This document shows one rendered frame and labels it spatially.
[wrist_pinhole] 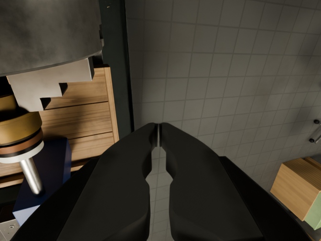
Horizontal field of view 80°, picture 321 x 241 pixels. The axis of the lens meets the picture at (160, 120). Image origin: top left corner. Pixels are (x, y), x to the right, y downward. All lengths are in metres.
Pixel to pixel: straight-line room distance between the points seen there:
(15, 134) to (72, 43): 0.17
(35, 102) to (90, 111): 0.26
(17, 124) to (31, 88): 0.06
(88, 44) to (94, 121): 0.37
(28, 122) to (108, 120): 0.29
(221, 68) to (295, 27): 0.80
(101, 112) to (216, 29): 1.32
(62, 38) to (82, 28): 0.03
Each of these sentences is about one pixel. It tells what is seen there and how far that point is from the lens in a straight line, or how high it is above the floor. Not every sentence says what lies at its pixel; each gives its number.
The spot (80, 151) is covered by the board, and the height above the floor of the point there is 0.89.
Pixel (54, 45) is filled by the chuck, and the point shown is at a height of 1.20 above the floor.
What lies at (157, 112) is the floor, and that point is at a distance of 1.66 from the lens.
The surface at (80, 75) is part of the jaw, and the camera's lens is 0.30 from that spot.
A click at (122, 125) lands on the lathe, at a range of 1.01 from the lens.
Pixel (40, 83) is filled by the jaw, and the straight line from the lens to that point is 0.32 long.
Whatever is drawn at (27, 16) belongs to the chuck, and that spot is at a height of 1.21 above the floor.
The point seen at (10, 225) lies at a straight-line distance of 0.63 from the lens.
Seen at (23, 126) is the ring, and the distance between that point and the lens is 0.34.
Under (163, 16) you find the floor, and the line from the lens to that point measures 1.51.
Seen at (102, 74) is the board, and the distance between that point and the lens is 0.54.
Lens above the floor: 1.41
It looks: 55 degrees down
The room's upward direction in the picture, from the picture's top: 143 degrees clockwise
